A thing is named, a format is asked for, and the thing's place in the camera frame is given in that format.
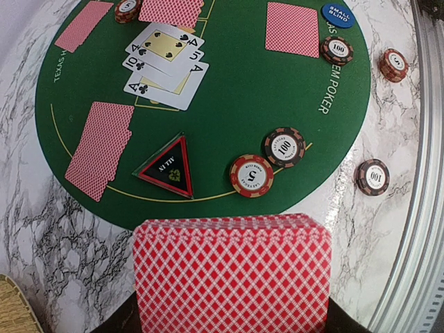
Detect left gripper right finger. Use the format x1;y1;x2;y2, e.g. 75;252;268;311
327;298;370;333

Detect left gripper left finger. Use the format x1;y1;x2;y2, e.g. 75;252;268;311
91;292;141;333

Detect red playing card deck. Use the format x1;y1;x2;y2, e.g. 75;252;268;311
133;214;332;332

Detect black poker chip stack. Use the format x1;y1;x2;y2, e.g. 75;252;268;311
355;159;390;196

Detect triangular all-in dealer button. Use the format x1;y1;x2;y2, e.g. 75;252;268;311
132;132;194;199

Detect red chips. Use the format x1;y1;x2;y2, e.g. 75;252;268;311
230;154;274;198
114;0;142;24

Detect black chips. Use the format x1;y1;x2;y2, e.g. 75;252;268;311
264;127;306;169
320;35;354;66

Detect card dealt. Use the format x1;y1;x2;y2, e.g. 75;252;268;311
65;101;135;202
265;2;319;58
55;1;114;53

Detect ace of clubs card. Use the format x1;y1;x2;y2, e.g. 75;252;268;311
123;62;210;111

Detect ten of clubs card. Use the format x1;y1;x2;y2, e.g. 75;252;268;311
122;50;205;91

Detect red poker chip stack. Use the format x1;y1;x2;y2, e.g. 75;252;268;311
379;49;409;83

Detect four of spades card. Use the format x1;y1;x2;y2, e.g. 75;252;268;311
126;23;205;76

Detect blue small blind button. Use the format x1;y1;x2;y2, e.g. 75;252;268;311
321;3;355;28

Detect face-down card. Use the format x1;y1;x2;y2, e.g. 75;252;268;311
138;0;204;28

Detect woven bamboo tray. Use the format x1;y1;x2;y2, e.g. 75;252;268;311
1;274;43;333

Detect round green poker mat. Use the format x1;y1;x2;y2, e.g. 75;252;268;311
35;1;371;230

